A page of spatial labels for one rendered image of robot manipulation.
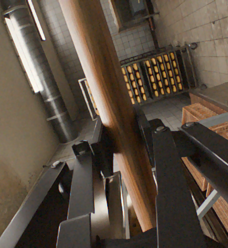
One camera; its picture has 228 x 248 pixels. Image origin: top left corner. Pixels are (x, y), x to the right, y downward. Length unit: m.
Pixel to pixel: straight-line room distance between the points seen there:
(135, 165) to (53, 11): 5.37
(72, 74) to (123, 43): 1.56
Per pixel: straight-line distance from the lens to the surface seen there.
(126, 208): 1.37
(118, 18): 4.35
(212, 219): 1.40
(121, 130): 0.15
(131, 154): 0.16
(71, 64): 5.24
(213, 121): 1.18
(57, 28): 5.38
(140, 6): 4.61
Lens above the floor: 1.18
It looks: 6 degrees up
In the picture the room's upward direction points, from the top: 107 degrees counter-clockwise
